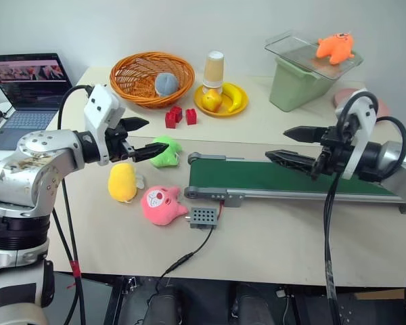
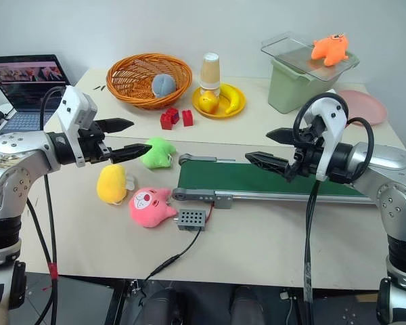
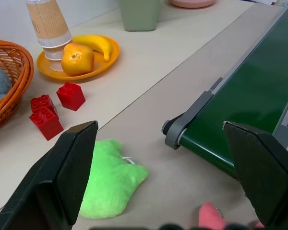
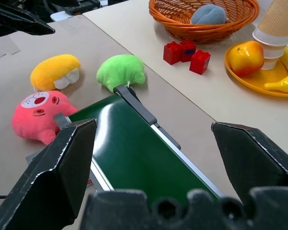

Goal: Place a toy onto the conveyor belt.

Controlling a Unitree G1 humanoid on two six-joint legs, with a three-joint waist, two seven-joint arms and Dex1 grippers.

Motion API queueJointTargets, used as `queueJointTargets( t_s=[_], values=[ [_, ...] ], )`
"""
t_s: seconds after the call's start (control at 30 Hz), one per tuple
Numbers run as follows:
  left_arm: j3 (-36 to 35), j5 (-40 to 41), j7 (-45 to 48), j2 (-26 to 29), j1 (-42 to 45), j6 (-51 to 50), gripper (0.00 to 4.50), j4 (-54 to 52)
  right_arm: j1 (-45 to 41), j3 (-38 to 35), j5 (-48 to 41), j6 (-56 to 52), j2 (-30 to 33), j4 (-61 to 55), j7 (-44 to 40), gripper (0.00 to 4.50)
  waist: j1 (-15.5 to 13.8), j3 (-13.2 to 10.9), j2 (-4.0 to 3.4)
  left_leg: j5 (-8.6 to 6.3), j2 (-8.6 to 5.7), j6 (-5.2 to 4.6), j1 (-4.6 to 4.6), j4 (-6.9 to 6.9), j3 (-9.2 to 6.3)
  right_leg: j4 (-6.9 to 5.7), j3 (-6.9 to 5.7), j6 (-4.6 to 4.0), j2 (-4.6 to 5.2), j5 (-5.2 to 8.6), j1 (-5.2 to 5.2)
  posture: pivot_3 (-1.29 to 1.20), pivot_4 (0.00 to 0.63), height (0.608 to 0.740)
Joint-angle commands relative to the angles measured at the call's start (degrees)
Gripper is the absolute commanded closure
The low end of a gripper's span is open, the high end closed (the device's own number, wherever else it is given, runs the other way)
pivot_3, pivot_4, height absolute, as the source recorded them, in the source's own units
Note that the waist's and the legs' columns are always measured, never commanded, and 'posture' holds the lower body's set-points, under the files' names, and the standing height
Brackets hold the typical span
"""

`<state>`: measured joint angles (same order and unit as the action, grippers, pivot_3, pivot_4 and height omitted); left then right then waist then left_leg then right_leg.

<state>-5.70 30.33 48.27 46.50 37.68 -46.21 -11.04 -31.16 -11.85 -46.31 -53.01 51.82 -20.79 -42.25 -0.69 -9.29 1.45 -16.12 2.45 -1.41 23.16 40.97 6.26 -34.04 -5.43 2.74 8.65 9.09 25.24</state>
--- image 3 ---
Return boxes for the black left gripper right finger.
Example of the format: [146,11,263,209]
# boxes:
[222,121,288,226]

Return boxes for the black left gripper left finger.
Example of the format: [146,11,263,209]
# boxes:
[0,120,98,230]

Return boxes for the green conveyor belt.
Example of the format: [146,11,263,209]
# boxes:
[161,0,288,179]

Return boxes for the red toy building block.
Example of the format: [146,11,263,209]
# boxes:
[30,94,60,119]
[29,107,64,141]
[56,82,86,111]

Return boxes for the green plush toy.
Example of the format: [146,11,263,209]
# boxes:
[79,138,149,219]

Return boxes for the pink plush toy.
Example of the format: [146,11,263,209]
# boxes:
[198,202,265,230]

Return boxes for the orange wicker basket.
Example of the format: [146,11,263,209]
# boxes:
[0,39,35,135]

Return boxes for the orange toy pear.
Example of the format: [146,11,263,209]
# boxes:
[60,43,96,77]

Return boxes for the orange plastic plate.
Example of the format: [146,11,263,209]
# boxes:
[36,34,121,81]

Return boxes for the yellow toy banana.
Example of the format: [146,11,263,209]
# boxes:
[72,34,112,62]

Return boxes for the stack of paper cups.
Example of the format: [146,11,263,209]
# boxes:
[25,0,73,72]

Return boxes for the pink plastic bowl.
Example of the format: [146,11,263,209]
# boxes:
[169,0,216,9]

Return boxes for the sage green plastic container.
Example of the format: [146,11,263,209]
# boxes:
[118,0,162,32]

